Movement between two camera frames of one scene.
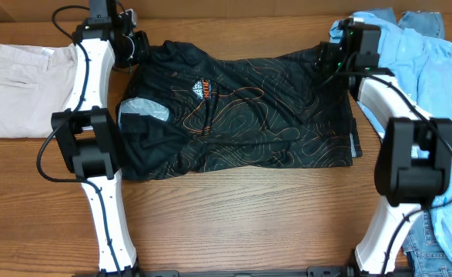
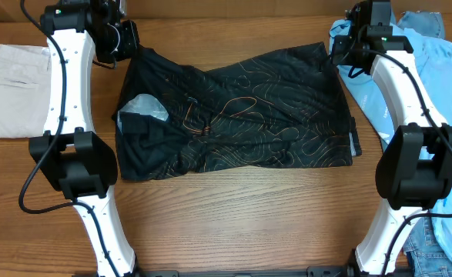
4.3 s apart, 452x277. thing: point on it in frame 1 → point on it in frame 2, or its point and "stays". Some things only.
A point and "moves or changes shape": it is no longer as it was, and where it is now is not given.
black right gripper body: x=332 y=62 → x=342 y=54
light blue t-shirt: x=430 y=73 stays
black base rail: x=318 y=271 stays
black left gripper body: x=141 y=50 → x=128 y=44
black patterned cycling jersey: x=189 y=111 moves or changes shape
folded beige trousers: x=25 y=86 stays
